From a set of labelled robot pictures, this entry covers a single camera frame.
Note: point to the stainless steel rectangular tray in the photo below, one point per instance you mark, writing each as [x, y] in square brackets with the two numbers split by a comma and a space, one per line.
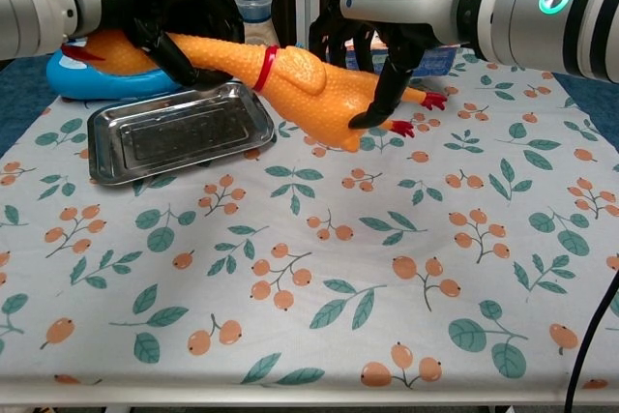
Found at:
[184, 137]

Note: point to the floral fruit print tablecloth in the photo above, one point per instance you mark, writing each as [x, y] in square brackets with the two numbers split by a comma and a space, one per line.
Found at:
[338, 263]

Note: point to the beige sauce bottle clear cap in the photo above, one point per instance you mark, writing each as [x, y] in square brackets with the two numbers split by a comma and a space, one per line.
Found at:
[251, 7]

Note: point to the yellow rubber chicken toy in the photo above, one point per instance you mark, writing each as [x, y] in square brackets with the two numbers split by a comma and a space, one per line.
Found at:
[319, 89]

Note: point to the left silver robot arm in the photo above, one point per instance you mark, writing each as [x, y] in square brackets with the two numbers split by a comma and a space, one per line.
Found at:
[29, 2]

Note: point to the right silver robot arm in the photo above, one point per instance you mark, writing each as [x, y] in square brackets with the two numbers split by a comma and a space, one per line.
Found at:
[546, 11]

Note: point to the blue detergent pump bottle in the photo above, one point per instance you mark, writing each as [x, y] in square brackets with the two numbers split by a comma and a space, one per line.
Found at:
[97, 86]

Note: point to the blue orange cookie box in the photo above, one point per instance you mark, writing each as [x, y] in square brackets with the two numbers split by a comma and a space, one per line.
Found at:
[435, 62]

